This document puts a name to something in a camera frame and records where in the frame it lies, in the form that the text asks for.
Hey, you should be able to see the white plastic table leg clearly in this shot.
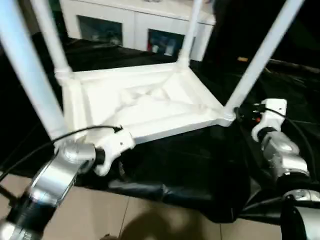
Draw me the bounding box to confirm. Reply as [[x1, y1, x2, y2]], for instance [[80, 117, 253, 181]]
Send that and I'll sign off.
[[30, 0, 74, 83], [176, 0, 205, 70], [220, 0, 306, 124], [0, 0, 69, 143]]

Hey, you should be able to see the black work mat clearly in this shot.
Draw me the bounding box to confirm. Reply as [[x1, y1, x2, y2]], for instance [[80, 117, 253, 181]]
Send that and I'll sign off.
[[0, 35, 320, 223]]

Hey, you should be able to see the white plastic table top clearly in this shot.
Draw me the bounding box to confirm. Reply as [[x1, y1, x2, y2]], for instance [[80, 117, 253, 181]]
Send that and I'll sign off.
[[54, 62, 237, 147]]

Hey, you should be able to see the white glass-door cabinet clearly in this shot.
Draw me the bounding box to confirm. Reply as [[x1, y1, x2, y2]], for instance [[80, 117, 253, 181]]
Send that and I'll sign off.
[[59, 0, 217, 62]]

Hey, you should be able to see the black work table leg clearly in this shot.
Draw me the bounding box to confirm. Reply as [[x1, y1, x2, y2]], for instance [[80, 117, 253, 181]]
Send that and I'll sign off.
[[0, 185, 18, 202]]

